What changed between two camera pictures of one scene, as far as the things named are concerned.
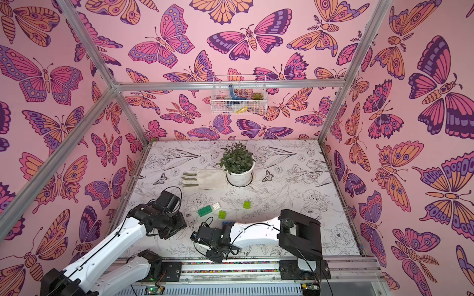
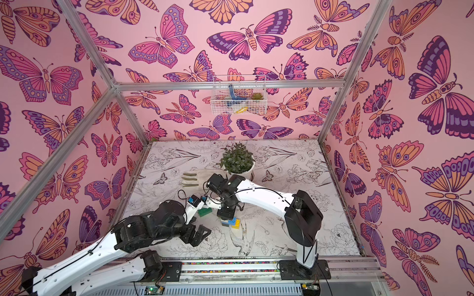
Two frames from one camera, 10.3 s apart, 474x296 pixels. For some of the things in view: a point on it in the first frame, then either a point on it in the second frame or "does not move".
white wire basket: x=239 y=95 does not move
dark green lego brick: x=204 y=211 does not move
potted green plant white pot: x=239 y=164 does not move
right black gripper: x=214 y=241 -> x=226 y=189
